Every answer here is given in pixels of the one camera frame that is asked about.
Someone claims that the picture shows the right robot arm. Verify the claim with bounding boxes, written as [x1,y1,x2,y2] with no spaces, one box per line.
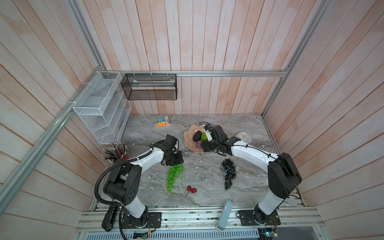
[202,123,302,225]

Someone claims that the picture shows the black wire mesh basket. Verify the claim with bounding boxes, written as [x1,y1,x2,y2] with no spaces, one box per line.
[121,73,178,101]

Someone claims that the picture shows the dark purple fake grape bunch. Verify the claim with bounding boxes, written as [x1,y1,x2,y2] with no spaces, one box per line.
[222,159,237,190]

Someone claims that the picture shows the pack of coloured highlighters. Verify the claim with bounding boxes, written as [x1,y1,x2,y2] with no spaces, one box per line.
[153,116,171,128]

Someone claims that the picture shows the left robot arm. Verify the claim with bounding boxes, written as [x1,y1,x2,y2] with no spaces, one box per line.
[95,135,184,219]

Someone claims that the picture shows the pink scalloped fruit bowl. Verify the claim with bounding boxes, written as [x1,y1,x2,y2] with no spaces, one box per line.
[184,125,205,154]

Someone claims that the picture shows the green bumpy fake fruit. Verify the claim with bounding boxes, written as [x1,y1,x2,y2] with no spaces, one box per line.
[201,133,208,141]

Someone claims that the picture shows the aluminium frame rail horizontal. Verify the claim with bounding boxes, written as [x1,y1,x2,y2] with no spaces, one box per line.
[116,70,288,77]

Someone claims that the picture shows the black fake avocado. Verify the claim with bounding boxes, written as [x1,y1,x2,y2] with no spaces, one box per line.
[193,131,203,142]

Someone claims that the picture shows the white wire mesh shelf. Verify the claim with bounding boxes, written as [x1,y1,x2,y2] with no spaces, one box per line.
[73,71,132,145]

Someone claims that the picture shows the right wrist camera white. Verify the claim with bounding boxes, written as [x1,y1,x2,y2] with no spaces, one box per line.
[205,130,213,142]

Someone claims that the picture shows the black handle device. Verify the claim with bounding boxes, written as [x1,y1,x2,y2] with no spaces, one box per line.
[102,205,119,232]

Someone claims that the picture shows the red fake cherries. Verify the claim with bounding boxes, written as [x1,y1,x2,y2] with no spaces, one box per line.
[184,186,197,197]

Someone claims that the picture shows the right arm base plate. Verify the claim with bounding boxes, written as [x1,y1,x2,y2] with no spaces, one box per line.
[237,210,281,226]

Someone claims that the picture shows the green fake grape bunch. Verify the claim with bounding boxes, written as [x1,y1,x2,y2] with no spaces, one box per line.
[166,165,184,194]

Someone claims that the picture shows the purple fake fig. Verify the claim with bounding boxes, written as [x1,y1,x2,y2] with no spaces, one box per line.
[196,140,203,150]

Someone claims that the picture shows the green circuit board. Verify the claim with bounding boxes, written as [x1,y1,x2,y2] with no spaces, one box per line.
[133,231,152,240]

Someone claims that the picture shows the grey tilted light bar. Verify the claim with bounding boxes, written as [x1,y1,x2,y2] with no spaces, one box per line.
[216,200,234,232]

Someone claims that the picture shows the bundle of pencils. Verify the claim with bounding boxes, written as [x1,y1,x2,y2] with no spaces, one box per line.
[102,143,128,164]

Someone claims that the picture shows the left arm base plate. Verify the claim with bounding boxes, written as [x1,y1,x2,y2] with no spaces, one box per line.
[119,212,162,229]

